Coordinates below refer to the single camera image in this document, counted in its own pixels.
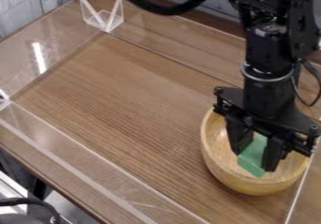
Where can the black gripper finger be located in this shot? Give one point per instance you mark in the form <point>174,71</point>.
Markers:
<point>276,151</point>
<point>240,135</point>

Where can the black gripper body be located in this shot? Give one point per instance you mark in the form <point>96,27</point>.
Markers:
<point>264,105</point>

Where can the green rectangular block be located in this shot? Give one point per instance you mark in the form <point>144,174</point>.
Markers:
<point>249,160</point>

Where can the brown wooden bowl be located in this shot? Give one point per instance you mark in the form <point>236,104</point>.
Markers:
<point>221,162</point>

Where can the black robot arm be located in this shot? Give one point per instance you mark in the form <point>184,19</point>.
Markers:
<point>283,36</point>

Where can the clear acrylic tray enclosure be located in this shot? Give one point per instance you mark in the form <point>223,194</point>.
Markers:
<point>104,113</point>

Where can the clear acrylic corner bracket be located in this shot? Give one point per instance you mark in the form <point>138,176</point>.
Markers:
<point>105,20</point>

